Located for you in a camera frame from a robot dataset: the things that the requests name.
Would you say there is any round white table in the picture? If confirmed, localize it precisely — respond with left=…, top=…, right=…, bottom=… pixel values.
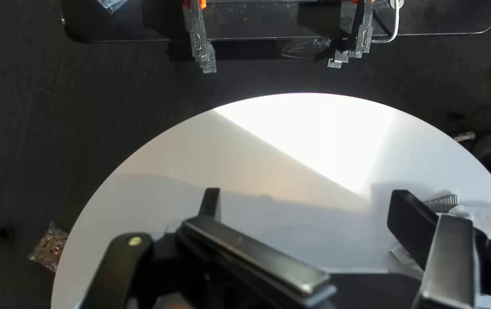
left=50, top=91, right=491, bottom=309

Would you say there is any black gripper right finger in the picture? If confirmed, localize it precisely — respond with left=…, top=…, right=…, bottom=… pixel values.
left=386, top=187, right=491, bottom=309

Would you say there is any clear metal clamp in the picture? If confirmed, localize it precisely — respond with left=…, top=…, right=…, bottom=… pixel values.
left=326, top=0, right=376, bottom=70
left=180, top=0, right=220, bottom=75

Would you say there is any patterned snack bag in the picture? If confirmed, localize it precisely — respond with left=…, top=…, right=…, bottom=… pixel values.
left=28, top=221, right=70, bottom=273

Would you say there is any white wire loop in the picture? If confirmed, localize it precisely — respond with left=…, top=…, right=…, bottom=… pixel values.
left=371, top=0, right=403, bottom=45

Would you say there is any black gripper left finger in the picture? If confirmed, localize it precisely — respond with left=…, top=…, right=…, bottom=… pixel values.
left=79, top=187, right=338, bottom=309

